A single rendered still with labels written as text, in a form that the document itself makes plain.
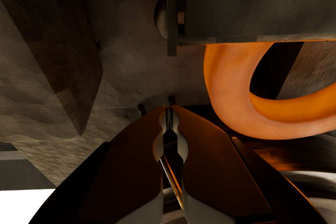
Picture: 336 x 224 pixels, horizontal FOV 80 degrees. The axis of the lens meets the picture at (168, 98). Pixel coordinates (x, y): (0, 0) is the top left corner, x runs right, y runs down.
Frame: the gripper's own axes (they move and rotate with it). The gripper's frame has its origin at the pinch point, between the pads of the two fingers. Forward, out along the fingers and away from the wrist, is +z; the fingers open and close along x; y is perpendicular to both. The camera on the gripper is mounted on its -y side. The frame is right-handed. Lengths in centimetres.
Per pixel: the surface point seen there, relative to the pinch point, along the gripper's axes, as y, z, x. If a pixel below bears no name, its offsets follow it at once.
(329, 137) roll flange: 13.1, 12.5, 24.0
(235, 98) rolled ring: 1.2, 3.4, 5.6
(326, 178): 14.3, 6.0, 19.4
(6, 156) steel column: 348, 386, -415
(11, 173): 550, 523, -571
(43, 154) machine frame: 26.6, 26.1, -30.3
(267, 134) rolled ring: 6.6, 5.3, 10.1
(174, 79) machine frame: 3.0, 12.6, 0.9
